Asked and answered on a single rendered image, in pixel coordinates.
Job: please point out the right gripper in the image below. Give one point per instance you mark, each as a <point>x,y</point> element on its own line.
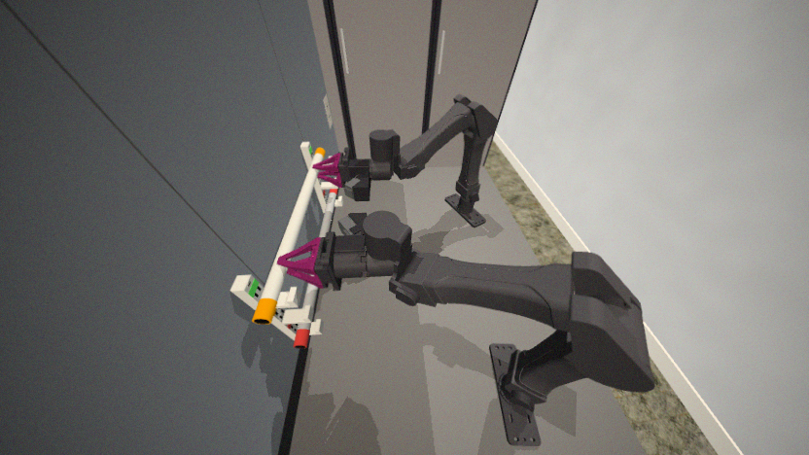
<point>339,166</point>

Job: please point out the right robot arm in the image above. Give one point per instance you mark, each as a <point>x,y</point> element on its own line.
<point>409,160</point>

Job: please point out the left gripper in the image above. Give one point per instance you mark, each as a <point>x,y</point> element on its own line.
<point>331,266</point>

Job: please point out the metal bar with red ends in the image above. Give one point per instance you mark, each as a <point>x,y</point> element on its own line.
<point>303,331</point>

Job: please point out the white bar with orange-yellow ends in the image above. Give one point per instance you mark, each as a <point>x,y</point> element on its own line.
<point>272,289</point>

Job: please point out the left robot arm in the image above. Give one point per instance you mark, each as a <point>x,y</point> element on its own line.
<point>611,352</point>

